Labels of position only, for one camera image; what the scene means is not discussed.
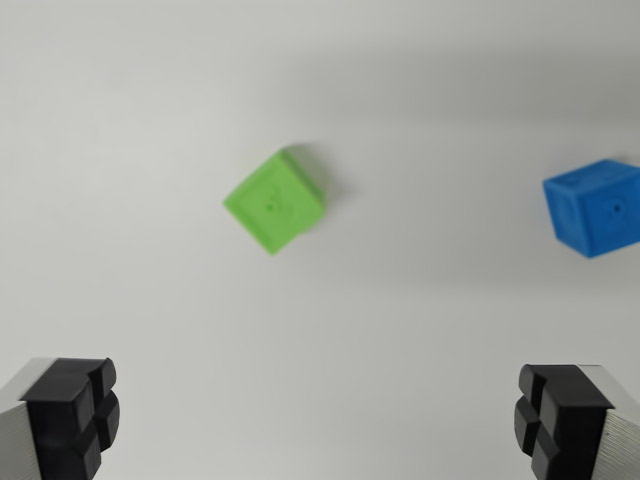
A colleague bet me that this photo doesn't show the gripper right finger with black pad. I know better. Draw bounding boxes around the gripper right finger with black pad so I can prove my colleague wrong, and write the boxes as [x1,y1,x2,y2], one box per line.
[513,363,640,480]

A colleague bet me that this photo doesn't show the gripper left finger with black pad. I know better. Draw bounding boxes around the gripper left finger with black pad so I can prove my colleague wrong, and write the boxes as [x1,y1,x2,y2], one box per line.
[0,356,122,480]

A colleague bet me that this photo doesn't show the green embossed toy cube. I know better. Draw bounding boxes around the green embossed toy cube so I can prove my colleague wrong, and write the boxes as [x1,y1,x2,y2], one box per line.
[222,145,327,257]

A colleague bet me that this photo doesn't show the blue embossed toy cube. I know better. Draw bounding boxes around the blue embossed toy cube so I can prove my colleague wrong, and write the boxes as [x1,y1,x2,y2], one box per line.
[542,158,640,259]

